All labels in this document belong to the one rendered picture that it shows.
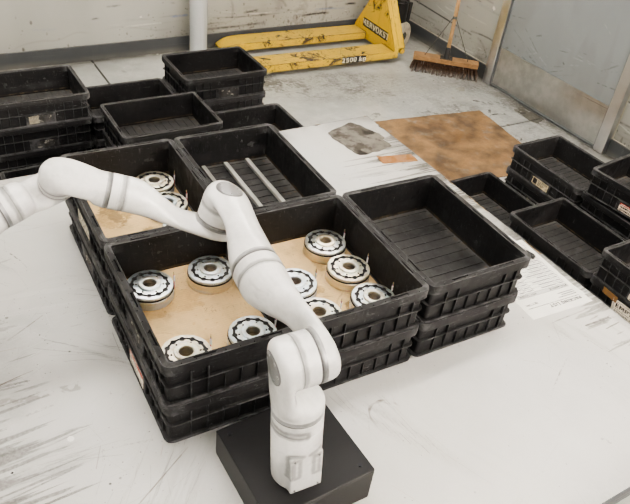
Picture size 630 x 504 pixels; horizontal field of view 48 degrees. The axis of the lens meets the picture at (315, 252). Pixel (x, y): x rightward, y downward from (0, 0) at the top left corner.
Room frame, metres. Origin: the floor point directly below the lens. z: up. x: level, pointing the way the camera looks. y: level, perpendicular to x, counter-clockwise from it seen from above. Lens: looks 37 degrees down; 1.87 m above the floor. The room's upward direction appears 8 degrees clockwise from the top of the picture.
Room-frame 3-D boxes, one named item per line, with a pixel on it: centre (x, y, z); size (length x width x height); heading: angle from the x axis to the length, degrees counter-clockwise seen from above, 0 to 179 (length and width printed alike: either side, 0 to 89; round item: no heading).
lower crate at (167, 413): (1.09, 0.22, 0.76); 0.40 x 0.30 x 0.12; 33
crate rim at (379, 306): (1.26, -0.03, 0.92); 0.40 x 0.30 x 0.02; 33
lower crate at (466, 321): (1.42, -0.28, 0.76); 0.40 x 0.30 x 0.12; 33
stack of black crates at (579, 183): (2.73, -1.03, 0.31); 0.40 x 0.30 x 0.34; 35
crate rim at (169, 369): (1.09, 0.22, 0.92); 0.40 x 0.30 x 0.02; 33
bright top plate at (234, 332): (1.04, 0.10, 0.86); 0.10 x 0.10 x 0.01
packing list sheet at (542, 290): (1.58, -0.59, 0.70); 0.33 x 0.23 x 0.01; 35
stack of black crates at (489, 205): (2.50, -0.71, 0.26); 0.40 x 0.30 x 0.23; 35
